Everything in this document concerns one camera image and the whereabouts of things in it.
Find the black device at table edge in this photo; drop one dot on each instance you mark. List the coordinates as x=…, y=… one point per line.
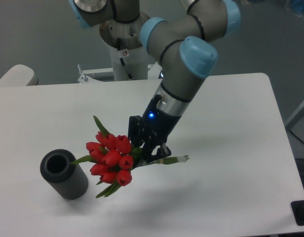
x=298, y=211

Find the white chair armrest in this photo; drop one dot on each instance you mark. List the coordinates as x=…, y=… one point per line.
x=19, y=75

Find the blue plastic bag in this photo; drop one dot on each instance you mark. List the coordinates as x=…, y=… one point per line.
x=296, y=7

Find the red tulip bouquet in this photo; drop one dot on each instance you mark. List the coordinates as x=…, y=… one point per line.
x=114, y=158

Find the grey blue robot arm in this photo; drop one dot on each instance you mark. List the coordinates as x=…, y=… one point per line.
x=182, y=48

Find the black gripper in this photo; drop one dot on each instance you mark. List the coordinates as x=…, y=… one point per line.
x=152, y=129

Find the white furniture frame right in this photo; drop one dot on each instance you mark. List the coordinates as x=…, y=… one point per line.
x=295, y=117

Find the dark grey ribbed vase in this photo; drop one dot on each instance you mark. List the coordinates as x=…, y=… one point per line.
x=66, y=178

